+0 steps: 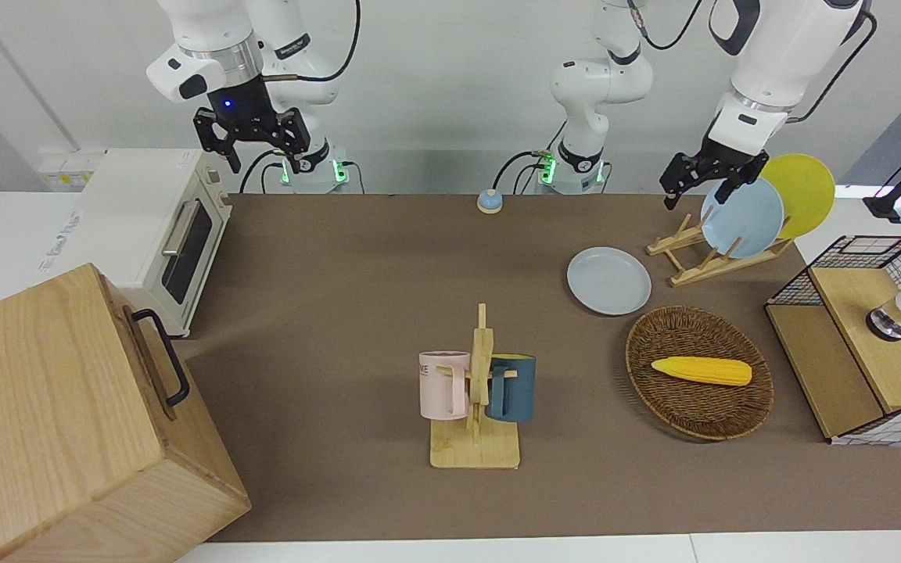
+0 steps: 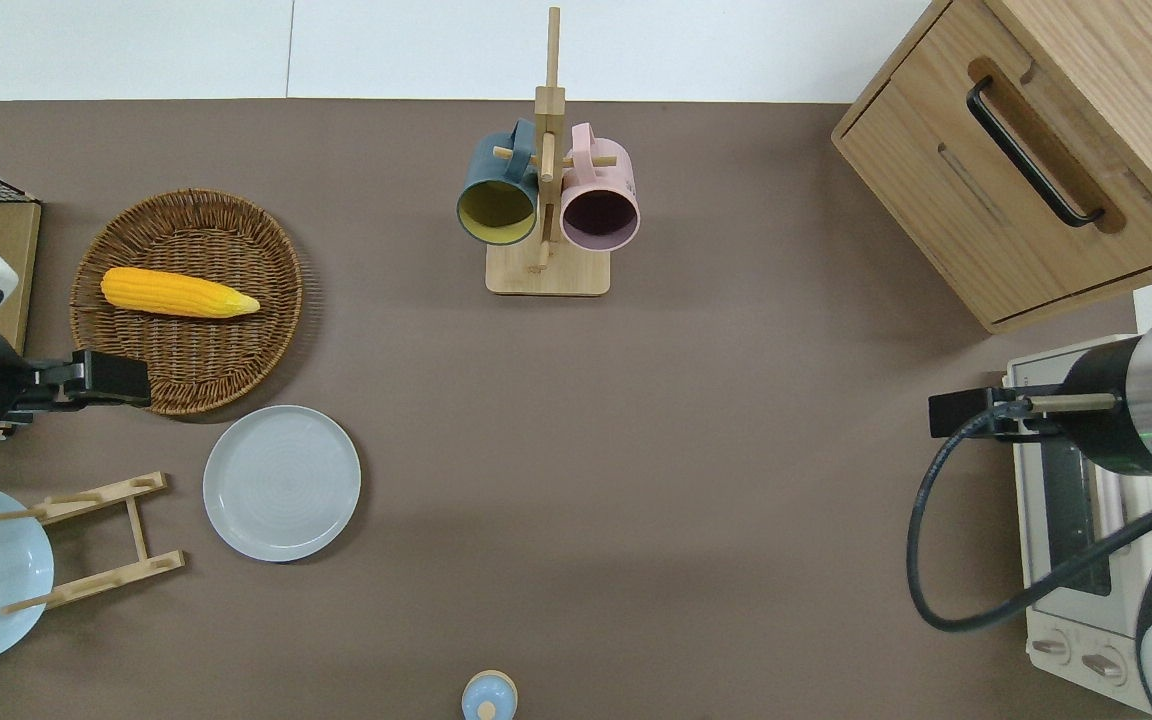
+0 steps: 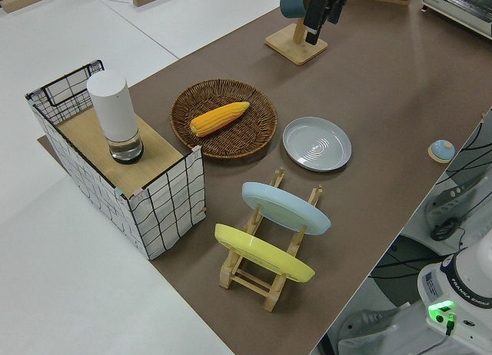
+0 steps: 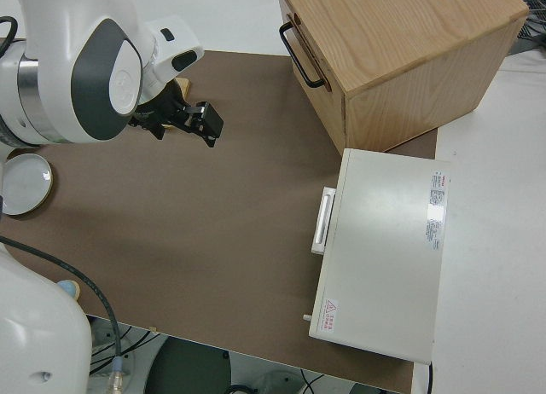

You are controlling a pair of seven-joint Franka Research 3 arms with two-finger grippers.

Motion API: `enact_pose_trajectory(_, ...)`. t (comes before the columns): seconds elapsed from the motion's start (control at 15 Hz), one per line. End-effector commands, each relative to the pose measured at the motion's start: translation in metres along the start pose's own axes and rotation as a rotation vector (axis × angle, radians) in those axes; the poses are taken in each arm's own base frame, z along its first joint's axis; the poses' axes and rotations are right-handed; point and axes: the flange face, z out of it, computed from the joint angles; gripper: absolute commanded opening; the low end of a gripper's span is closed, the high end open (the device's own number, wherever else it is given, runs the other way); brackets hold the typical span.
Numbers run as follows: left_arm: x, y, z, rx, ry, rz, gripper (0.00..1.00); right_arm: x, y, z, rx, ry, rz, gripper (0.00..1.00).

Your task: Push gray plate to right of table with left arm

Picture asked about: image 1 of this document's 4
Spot brown wicker basket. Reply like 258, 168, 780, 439
626, 305, 775, 442

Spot dark blue mug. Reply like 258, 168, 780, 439
486, 353, 537, 425

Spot light blue plate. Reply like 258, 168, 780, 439
701, 178, 785, 260

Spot brown table mat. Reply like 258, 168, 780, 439
176, 193, 901, 543

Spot black right base cable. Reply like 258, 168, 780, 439
238, 148, 289, 195

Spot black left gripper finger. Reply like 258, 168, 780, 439
659, 152, 702, 210
716, 156, 769, 206

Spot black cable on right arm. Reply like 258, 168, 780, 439
263, 0, 363, 84

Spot black base cable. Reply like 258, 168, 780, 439
238, 148, 289, 195
493, 148, 559, 195

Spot silver toaster door handle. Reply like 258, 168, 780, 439
160, 199, 202, 258

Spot gray plate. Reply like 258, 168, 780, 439
566, 247, 652, 317

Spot wooden mug stand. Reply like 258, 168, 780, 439
429, 303, 522, 471

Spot wooden dish rack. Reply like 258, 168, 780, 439
646, 214, 795, 288

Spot yellow corn cob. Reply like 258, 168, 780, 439
651, 356, 754, 388

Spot pink mug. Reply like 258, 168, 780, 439
418, 350, 472, 421

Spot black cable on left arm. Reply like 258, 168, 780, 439
785, 8, 879, 126
627, 0, 706, 52

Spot black box handle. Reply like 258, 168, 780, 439
131, 308, 192, 408

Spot white toaster oven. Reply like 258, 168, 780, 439
42, 148, 233, 339

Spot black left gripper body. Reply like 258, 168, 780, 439
688, 138, 761, 181

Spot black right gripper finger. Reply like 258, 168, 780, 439
274, 109, 313, 175
193, 107, 242, 175

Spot yellow plate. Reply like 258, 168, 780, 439
759, 153, 836, 241

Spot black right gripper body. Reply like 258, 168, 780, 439
210, 69, 282, 146

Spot large wooden box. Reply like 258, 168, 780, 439
0, 263, 253, 563

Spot wire grid wooden organizer box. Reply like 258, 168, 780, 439
764, 235, 901, 447

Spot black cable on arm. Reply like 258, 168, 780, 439
785, 8, 879, 126
627, 0, 706, 52
263, 0, 363, 84

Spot black left base cable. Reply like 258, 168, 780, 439
493, 148, 559, 195

